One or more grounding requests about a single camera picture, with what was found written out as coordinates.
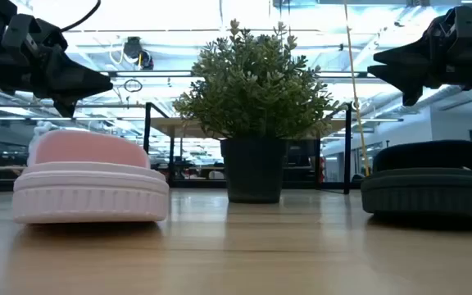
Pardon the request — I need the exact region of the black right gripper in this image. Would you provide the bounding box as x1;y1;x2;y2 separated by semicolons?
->
367;5;472;107

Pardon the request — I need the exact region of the black ceiling cable reel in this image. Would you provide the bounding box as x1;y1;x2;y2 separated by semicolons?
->
121;35;155;70

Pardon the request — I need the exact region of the pink rubber slide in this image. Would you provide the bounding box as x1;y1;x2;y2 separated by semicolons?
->
12;129;170;225

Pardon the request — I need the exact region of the black camera cable loop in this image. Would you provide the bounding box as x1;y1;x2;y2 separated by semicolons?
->
123;78;143;93

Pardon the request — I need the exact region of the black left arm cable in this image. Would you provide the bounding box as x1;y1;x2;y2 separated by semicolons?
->
60;0;102;33

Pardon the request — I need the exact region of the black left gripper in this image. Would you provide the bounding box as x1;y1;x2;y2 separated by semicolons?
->
2;14;115;119

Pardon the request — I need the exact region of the green artificial plant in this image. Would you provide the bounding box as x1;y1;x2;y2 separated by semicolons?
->
173;18;346;143

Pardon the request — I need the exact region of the black plant pot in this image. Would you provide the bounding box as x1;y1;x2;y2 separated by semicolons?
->
220;137;288;205

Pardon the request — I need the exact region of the black rubber slide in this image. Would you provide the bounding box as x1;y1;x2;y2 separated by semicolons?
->
360;139;472;220

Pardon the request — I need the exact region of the yellow hanging cord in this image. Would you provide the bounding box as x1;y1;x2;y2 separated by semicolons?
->
343;0;371;177

